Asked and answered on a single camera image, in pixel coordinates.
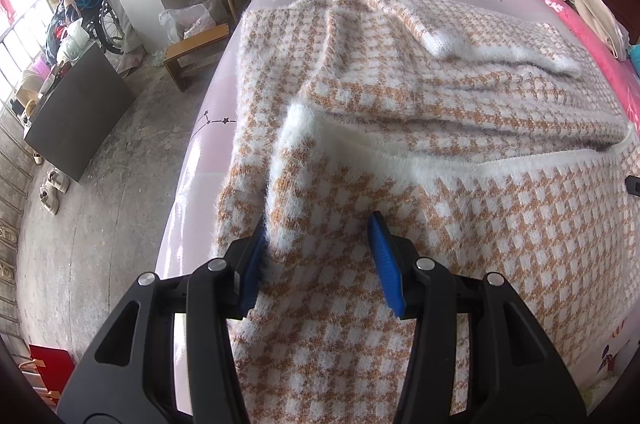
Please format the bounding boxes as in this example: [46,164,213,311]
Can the low wooden stool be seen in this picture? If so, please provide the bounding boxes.
[164,24,231,93]

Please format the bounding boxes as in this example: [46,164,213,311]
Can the beige shoe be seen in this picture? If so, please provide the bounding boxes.
[39,188,61,215]
[47,170,71,193]

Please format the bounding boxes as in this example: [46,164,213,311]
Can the wheelchair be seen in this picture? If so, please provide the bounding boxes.
[75,0,126,55]

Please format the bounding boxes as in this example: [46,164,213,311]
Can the pink floral blanket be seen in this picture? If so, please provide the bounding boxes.
[500,0,640,145]

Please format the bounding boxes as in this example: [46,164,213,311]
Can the dark cabinet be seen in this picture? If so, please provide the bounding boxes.
[24,41,136,182]

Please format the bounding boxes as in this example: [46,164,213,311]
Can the white plastic bag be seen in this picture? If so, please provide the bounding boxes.
[159,1,228,42]

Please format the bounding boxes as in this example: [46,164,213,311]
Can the beige white houndstooth coat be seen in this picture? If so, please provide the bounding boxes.
[210,0,640,424]

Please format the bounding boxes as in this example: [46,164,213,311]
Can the red box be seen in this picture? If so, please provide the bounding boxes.
[20,344,76,410]

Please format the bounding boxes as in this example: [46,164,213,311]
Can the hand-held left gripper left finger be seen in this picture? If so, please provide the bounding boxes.
[57,216,266,424]

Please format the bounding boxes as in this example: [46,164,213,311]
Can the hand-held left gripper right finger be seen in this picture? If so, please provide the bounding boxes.
[367,213,598,424]

